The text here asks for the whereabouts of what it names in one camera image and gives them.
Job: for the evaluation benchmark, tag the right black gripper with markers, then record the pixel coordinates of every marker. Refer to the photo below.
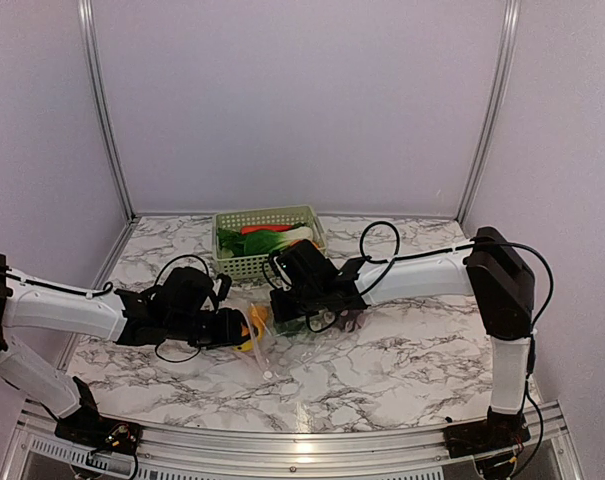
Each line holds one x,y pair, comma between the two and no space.
283,312

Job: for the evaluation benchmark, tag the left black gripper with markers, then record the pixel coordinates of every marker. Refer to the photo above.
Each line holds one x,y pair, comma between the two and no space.
230,330

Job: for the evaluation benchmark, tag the fake green bell pepper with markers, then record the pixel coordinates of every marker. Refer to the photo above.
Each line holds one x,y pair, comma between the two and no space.
290,328

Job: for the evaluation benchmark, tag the fake yellow lemon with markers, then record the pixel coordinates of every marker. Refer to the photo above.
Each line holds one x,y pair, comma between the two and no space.
253,333

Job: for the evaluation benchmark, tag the clear dotted zip bag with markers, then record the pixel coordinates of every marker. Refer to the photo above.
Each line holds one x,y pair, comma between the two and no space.
277,355

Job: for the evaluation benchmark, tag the fake green leafy vegetable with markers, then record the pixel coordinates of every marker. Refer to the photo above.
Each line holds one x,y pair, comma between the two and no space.
260,243

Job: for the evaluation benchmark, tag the fake red carrot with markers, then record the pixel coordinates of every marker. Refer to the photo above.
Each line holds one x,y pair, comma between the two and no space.
267,229

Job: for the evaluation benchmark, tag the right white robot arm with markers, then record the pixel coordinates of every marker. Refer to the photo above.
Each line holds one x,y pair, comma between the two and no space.
486,268

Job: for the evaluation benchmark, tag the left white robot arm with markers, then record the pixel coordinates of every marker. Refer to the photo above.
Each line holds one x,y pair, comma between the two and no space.
29,302

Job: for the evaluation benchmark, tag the fake purple grapes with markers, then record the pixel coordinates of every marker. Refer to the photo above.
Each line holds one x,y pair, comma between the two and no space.
350,321

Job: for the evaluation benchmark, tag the green perforated plastic basket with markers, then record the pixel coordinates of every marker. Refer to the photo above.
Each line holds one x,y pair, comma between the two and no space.
230,259

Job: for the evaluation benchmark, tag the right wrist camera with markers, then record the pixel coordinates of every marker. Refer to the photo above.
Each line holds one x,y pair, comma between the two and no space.
275,268

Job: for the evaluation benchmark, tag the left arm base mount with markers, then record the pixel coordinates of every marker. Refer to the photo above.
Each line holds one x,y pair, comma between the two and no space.
86,426

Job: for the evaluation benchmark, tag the front aluminium frame rail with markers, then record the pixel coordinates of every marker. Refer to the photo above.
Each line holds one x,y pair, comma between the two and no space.
171,452

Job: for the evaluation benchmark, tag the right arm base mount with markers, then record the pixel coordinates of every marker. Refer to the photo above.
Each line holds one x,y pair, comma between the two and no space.
497,431

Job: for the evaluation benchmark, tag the left aluminium frame post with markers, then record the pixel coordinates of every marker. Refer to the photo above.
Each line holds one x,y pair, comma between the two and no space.
90,41

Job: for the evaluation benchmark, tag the aluminium frame post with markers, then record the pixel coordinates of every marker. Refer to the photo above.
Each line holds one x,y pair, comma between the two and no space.
90,41
497,93

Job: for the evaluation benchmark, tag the right aluminium frame post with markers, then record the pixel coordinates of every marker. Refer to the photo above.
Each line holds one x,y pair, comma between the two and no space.
497,93

